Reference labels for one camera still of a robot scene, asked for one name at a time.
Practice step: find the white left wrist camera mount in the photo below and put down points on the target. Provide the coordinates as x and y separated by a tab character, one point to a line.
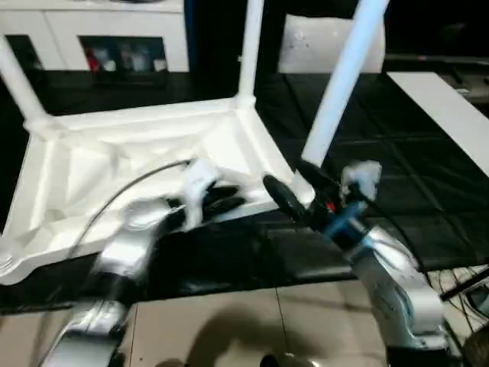
198	179

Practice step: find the black metal rod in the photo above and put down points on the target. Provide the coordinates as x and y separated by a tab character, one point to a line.
464	286

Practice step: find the dark left robot foot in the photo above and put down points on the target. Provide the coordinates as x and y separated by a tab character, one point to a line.
172	363

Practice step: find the white glass-door cabinet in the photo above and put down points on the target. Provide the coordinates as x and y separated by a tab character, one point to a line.
114	19

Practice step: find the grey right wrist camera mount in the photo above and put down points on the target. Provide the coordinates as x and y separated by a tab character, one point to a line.
363	179

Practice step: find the white curved plastic panel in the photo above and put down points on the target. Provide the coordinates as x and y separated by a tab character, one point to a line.
317	46

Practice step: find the black padded mat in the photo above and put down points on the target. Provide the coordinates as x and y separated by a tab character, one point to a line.
382	153

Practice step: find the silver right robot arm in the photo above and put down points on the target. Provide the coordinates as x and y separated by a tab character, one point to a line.
389	275

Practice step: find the white plastic table leg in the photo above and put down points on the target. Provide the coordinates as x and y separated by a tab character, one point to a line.
344	84
21	84
250	53
5	264

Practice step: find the white plastic table top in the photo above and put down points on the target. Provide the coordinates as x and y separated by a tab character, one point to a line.
114	160

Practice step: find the white flat board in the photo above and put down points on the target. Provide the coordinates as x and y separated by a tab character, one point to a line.
447	114

